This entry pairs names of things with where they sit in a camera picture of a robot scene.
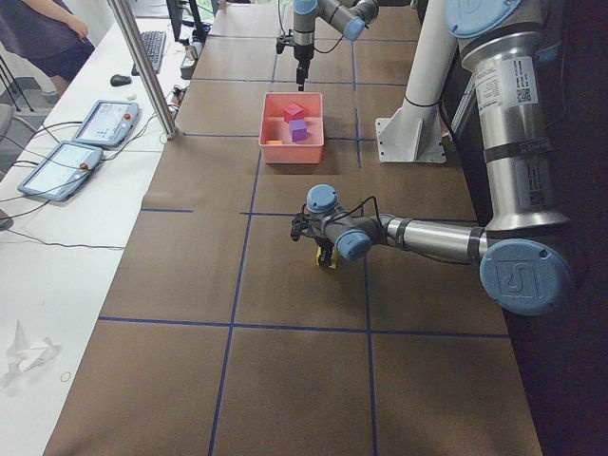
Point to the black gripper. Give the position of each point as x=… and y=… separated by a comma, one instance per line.
x=325, y=256
x=301, y=53

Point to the yellow-green foam block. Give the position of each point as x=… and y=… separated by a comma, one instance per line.
x=326, y=258

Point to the red foam block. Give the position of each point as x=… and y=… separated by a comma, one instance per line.
x=293, y=112

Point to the purple foam block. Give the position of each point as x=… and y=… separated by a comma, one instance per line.
x=298, y=130

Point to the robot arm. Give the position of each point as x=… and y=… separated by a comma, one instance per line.
x=524, y=261
x=349, y=21

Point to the pink plastic bin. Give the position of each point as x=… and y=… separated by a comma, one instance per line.
x=273, y=127

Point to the brown paper table mat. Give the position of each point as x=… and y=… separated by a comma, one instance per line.
x=221, y=336

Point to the black keyboard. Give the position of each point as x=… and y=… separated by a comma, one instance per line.
x=154, y=43

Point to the black computer mouse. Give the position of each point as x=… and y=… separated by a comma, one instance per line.
x=120, y=80

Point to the far teach pendant tablet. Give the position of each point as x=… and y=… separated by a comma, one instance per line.
x=108, y=123

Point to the teach pendant tablet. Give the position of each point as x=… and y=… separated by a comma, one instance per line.
x=62, y=171
x=108, y=123

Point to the near teach pendant tablet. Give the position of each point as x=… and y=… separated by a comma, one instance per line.
x=62, y=171

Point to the person in dark clothes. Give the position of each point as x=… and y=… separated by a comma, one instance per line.
x=49, y=35

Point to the crumpled white paper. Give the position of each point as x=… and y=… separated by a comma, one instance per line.
x=23, y=357

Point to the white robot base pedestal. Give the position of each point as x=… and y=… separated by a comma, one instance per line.
x=414, y=133

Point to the aluminium frame post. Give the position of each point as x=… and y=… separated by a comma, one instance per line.
x=131, y=33

